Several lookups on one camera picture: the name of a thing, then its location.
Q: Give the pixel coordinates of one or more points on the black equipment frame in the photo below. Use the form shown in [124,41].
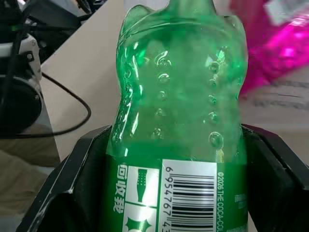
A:
[48,17]

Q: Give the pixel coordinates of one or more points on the white and black robot body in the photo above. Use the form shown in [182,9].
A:
[21,79]

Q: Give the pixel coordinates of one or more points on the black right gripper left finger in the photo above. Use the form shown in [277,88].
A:
[79,183]

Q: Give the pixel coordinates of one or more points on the pink plastic bag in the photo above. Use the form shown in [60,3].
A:
[272,46]

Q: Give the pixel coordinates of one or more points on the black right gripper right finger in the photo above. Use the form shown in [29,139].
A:
[270,183]

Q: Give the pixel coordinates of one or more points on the green plastic soda bottle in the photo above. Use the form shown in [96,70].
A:
[178,108]

